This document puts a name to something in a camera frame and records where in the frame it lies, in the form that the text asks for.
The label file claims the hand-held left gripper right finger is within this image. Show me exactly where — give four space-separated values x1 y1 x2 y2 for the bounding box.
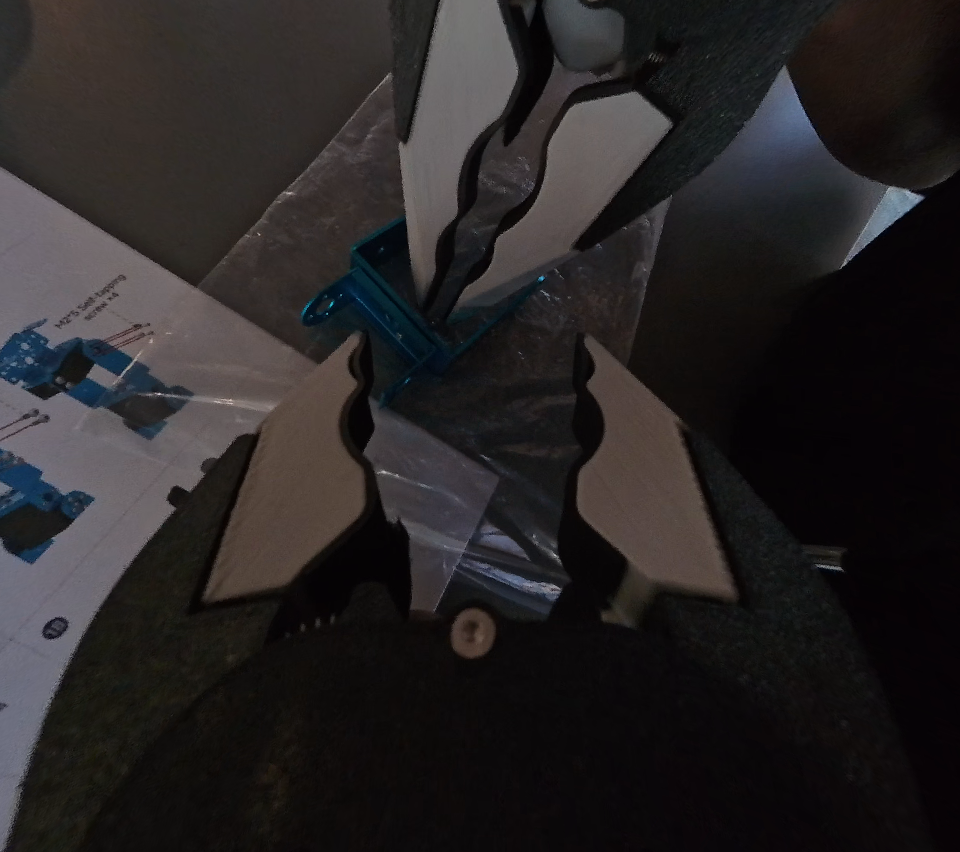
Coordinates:
558 333 741 627

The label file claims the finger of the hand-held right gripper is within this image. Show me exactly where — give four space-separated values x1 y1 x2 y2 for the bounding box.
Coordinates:
448 89 676 322
399 0 539 309

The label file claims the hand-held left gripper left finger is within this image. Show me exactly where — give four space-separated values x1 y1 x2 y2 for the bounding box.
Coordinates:
201 331 415 615

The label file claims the large clear plastic bag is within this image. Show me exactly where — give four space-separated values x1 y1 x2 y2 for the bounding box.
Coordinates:
198 72 676 617

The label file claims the blue metal U bracket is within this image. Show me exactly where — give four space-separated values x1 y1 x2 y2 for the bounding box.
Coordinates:
300 215 550 411

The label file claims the person's right forearm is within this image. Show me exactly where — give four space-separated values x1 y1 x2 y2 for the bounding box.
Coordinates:
787 0 960 193

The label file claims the clear bag of long parts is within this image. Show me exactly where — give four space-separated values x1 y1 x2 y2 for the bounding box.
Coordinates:
367 417 575 622

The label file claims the white instruction sheet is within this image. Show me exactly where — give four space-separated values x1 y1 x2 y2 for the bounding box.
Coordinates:
0 168 320 812

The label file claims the person's black clothing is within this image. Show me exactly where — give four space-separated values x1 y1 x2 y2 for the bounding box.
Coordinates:
731 192 960 852

